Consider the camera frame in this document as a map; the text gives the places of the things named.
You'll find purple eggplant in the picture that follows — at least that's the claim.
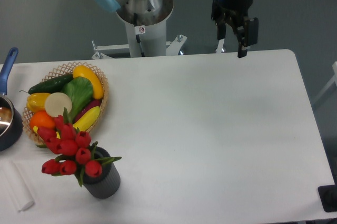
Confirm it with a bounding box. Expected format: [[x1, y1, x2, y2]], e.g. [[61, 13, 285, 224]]
[[74, 99, 102, 122]]

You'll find green lettuce leaf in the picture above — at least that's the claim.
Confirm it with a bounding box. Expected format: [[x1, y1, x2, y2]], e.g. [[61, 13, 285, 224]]
[[61, 77, 93, 123]]

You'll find blue handled saucepan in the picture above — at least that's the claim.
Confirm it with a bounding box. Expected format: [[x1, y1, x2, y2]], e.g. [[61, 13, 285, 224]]
[[1, 47, 23, 151]]

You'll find orange fruit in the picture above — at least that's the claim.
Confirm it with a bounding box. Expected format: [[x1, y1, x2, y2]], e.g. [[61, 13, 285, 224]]
[[29, 111, 56, 130]]

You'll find red tulip bouquet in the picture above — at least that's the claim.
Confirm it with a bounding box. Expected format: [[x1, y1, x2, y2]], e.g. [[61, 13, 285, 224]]
[[37, 108, 122, 186]]

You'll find dark grey ribbed vase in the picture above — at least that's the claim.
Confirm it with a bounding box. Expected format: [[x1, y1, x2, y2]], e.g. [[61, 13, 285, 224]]
[[83, 147, 121, 199]]

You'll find woven wicker basket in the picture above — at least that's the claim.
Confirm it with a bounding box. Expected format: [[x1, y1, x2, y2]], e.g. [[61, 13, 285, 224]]
[[22, 62, 110, 145]]

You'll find white round onion slice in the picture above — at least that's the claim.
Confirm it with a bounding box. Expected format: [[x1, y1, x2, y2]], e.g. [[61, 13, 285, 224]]
[[44, 93, 72, 117]]

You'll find yellow bell pepper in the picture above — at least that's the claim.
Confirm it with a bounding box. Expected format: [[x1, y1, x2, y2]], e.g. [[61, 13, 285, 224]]
[[26, 93, 50, 113]]

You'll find yellow squash upper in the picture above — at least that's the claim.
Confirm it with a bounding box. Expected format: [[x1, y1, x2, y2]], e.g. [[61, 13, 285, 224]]
[[73, 65, 104, 99]]

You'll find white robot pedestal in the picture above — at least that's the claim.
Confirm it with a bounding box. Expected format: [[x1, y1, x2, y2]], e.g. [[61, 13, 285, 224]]
[[117, 0, 173, 57]]

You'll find green cucumber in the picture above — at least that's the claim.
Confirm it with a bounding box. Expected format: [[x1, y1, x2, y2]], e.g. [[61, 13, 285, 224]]
[[20, 74, 73, 95]]

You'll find white metal base frame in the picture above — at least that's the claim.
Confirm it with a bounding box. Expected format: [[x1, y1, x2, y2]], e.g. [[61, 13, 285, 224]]
[[92, 34, 187, 60]]

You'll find yellow squash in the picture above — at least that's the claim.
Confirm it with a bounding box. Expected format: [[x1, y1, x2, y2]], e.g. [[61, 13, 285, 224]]
[[73, 106, 101, 131], [73, 65, 104, 99]]

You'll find yellow squash lower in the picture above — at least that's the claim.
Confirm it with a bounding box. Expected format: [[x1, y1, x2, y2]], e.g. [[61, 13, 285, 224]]
[[73, 106, 101, 131]]

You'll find white folded cloth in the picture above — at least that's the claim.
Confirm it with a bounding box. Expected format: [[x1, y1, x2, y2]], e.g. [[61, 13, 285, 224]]
[[2, 161, 35, 212]]

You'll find black device at table edge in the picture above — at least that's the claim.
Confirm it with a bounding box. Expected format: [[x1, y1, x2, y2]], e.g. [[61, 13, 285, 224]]
[[318, 185, 336, 212]]

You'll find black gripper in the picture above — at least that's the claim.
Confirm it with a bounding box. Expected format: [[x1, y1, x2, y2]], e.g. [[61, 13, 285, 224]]
[[211, 0, 259, 58]]

